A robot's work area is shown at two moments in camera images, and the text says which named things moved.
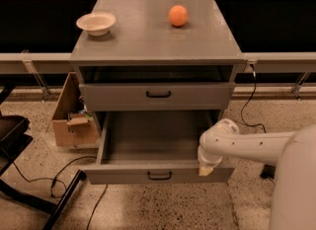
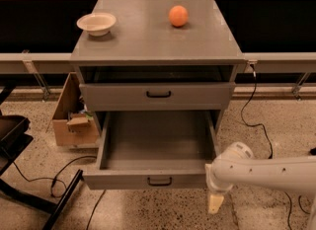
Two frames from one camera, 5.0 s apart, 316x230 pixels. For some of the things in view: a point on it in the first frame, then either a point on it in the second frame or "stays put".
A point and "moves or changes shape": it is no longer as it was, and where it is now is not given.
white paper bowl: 96,23 stays put
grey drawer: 154,147 moves or changes shape
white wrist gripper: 207,160 → 217,184
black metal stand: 14,139 stays put
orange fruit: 178,15 stays put
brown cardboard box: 72,125 stays put
